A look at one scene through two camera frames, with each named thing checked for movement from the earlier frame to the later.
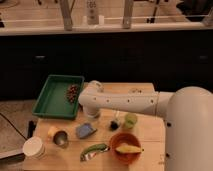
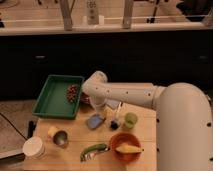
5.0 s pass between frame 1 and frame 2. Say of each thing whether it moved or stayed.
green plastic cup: stayed
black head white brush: stayed
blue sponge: moved
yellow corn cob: stayed
